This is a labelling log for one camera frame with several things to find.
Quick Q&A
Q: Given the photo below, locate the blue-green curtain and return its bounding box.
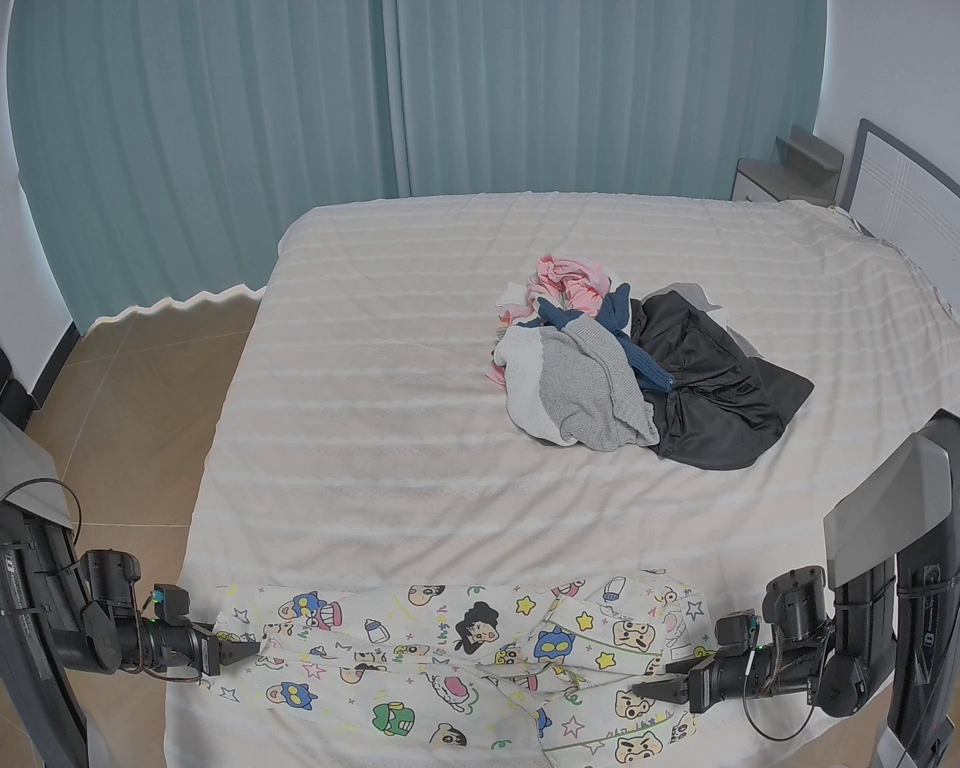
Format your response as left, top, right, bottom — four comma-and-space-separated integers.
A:
6, 0, 412, 333
382, 0, 826, 204

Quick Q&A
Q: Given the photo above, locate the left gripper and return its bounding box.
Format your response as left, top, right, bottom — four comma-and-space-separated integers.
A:
141, 621, 224, 678

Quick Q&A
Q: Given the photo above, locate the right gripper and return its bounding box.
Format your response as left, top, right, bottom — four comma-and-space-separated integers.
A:
631, 645, 768, 715

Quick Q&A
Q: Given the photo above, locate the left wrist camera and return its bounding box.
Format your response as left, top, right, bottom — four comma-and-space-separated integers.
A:
150, 583, 190, 625

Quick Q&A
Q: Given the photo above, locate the white printed pyjama top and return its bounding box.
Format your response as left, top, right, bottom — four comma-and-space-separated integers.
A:
210, 568, 714, 768

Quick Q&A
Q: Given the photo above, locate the bed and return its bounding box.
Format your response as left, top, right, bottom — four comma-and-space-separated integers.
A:
161, 116, 960, 768

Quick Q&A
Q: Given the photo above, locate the black cable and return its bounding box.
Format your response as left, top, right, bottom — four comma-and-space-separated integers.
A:
0, 477, 84, 552
741, 693, 820, 745

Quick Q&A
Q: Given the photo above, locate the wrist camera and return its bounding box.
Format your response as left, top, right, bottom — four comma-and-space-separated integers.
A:
150, 583, 190, 625
714, 610, 761, 648

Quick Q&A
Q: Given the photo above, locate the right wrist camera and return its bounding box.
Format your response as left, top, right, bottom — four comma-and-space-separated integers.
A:
714, 610, 761, 648

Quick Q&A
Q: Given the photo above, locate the grey white bedside table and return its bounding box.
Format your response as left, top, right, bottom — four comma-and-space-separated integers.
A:
731, 123, 845, 205

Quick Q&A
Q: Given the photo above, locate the pile of clothes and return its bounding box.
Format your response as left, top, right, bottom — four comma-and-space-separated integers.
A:
486, 251, 816, 472

